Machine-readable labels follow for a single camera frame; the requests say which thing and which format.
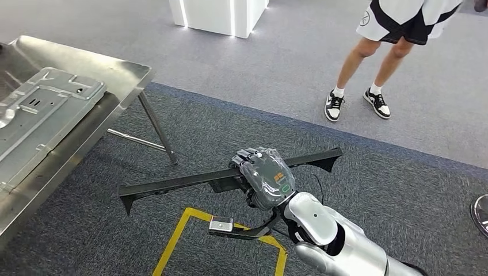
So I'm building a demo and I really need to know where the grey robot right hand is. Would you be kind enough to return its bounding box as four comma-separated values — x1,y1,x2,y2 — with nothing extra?
228,146,298,212

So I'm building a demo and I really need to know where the black plastic plate frame part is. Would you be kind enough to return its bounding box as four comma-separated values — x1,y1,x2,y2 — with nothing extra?
118,147,343,216

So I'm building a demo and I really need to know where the stainless steel workbench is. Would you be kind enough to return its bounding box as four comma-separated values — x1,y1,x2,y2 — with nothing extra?
0,34,180,250

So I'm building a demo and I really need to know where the yellow floor tape square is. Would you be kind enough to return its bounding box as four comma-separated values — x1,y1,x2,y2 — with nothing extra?
152,207,288,276

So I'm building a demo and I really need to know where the white lit display plinth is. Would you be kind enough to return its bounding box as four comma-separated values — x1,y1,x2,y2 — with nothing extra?
169,0,270,39

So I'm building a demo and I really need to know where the person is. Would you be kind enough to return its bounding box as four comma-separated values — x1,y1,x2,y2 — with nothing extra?
324,0,464,122

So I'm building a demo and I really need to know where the stamped silver metal panel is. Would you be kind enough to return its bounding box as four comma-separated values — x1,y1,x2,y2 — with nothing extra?
0,67,108,193

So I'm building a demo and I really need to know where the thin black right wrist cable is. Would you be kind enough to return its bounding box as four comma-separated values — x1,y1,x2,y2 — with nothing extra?
312,174,326,206

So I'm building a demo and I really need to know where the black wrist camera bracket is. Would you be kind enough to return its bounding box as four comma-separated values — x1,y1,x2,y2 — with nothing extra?
208,211,286,242

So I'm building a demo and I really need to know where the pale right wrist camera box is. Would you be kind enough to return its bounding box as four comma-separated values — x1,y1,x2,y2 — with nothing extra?
208,216,234,232

